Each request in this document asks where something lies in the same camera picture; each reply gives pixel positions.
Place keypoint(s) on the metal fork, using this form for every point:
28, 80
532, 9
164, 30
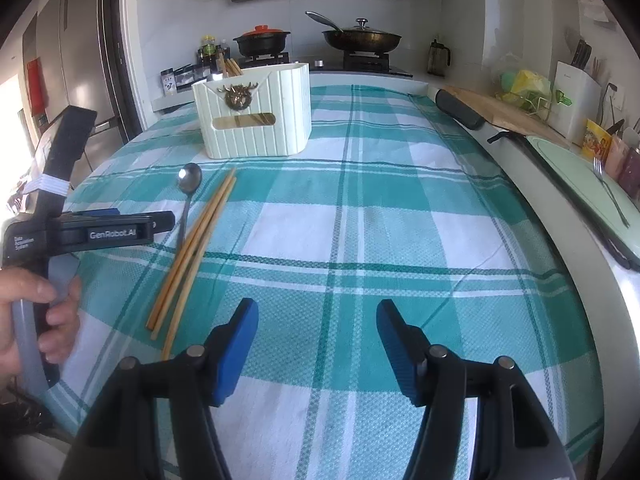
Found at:
612, 195

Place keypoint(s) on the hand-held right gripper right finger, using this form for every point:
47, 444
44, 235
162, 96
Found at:
400, 355

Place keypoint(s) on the yellow packet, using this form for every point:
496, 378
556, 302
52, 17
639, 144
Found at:
596, 141

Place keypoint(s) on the dark sauce bottle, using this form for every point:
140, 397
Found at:
223, 55

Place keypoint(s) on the pink cup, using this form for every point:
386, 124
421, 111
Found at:
616, 157

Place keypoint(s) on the white knife block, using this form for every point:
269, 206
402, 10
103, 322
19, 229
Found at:
575, 100

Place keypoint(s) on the black wok with glass lid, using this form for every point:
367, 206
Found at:
362, 39

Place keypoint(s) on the black tray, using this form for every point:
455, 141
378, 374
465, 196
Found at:
615, 255

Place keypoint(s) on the person's left hand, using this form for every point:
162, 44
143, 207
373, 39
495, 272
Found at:
62, 320

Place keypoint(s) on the wooden cutting board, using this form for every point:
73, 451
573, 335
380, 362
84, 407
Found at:
510, 117

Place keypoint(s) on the wall hanging notes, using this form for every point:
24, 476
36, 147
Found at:
595, 5

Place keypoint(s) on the black rolled mat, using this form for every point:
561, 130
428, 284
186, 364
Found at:
459, 109

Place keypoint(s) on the wooden chopstick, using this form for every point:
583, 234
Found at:
187, 295
192, 247
229, 67
236, 69
197, 255

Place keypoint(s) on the green-capped condiment bottle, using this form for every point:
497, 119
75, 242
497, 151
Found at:
207, 50

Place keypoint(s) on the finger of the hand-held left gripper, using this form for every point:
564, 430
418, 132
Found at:
160, 221

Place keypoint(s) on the teal plaid tablecloth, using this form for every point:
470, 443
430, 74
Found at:
350, 240

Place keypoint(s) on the black gas stove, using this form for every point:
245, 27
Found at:
370, 64

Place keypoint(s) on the dark glass pitcher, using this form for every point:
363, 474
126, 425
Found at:
439, 59

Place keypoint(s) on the light green cutting board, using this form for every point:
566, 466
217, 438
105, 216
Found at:
575, 185

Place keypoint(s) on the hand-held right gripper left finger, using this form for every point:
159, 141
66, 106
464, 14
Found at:
235, 355

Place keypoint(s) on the cream ribbed utensil box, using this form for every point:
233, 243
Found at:
255, 112

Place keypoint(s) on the grey refrigerator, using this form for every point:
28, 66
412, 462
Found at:
75, 60

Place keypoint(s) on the silver spoon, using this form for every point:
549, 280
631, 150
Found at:
189, 180

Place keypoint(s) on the black pot with red lid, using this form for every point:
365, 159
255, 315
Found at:
261, 42

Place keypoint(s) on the wall socket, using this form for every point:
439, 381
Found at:
616, 97

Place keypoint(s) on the plastic bag with produce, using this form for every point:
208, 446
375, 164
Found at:
530, 90

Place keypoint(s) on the spice jar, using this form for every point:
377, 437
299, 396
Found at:
185, 76
168, 81

